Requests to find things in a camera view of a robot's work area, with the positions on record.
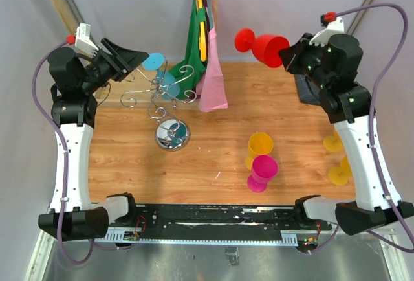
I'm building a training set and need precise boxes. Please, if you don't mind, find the green tank top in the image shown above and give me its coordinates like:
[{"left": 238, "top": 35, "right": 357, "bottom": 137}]
[{"left": 169, "top": 0, "right": 207, "bottom": 100}]

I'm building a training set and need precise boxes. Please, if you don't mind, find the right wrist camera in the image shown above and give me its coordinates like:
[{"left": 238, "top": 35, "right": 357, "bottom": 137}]
[{"left": 309, "top": 12, "right": 345, "bottom": 47}]

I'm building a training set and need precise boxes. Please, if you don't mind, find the yellow wine glass right front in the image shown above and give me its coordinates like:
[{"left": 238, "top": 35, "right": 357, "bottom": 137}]
[{"left": 328, "top": 156, "right": 352, "bottom": 186}]

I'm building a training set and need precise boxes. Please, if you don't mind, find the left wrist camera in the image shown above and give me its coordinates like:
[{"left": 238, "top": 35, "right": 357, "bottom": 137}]
[{"left": 66, "top": 23, "right": 99, "bottom": 56}]

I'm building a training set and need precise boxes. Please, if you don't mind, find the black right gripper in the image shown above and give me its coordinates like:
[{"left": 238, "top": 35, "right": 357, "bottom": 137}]
[{"left": 278, "top": 32, "right": 332, "bottom": 89}]

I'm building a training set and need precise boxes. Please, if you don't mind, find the chrome wine glass rack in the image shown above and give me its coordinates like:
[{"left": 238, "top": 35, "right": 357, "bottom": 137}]
[{"left": 120, "top": 65, "right": 197, "bottom": 152}]

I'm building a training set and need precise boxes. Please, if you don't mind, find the yellow wine glass near centre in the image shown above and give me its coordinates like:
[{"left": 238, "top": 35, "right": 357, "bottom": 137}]
[{"left": 245, "top": 133, "right": 274, "bottom": 170}]

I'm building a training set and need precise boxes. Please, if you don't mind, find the grey hanger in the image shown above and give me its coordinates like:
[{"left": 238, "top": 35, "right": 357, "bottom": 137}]
[{"left": 205, "top": 0, "right": 214, "bottom": 31}]

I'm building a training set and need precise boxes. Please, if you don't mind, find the folded dark grey cloth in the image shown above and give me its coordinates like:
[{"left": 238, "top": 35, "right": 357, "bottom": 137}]
[{"left": 294, "top": 74, "right": 320, "bottom": 106}]

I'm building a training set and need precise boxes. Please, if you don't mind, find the blue plastic wine glass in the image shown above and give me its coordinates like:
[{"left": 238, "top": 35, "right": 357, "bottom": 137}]
[{"left": 142, "top": 52, "right": 180, "bottom": 100}]

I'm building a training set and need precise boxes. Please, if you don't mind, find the yellow wine glass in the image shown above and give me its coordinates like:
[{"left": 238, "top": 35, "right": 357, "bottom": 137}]
[
  {"left": 328, "top": 156, "right": 352, "bottom": 186},
  {"left": 245, "top": 133, "right": 274, "bottom": 170},
  {"left": 323, "top": 130, "right": 343, "bottom": 152}
]

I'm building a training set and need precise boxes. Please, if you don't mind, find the red plastic wine glass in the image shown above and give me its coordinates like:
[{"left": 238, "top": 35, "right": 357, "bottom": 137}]
[{"left": 234, "top": 28, "right": 290, "bottom": 68}]

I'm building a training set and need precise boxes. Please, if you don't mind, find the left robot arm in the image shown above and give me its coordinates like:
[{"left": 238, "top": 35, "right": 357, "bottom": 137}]
[{"left": 38, "top": 38, "right": 149, "bottom": 242}]

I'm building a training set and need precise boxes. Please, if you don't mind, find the pink shirt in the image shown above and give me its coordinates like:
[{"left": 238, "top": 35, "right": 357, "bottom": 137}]
[{"left": 196, "top": 27, "right": 228, "bottom": 113}]

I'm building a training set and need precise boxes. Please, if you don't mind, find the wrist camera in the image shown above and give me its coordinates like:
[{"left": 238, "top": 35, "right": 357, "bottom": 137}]
[
  {"left": 66, "top": 23, "right": 99, "bottom": 56},
  {"left": 309, "top": 12, "right": 345, "bottom": 47}
]

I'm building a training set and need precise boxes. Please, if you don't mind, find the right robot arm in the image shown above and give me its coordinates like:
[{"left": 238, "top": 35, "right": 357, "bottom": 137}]
[{"left": 278, "top": 33, "right": 413, "bottom": 236}]

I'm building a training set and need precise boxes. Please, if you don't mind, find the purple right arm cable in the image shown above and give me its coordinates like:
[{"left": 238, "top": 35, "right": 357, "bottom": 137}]
[{"left": 303, "top": 2, "right": 414, "bottom": 256}]

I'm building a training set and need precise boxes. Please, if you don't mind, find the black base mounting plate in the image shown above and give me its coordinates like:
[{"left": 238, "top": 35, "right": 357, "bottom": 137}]
[{"left": 101, "top": 204, "right": 332, "bottom": 245}]

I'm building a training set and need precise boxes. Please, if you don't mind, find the yellow plastic hanger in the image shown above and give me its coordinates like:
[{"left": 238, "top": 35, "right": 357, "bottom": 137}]
[{"left": 193, "top": 0, "right": 208, "bottom": 63}]

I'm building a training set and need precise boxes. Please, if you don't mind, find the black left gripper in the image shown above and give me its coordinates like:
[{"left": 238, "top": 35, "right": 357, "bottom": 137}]
[{"left": 80, "top": 37, "right": 149, "bottom": 93}]

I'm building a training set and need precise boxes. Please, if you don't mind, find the yellow wine glass far right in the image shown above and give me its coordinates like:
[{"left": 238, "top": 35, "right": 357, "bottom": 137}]
[{"left": 323, "top": 130, "right": 343, "bottom": 152}]

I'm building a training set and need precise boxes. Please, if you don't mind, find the magenta plastic wine glass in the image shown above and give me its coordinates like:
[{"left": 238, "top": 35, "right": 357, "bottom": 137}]
[{"left": 247, "top": 155, "right": 279, "bottom": 193}]

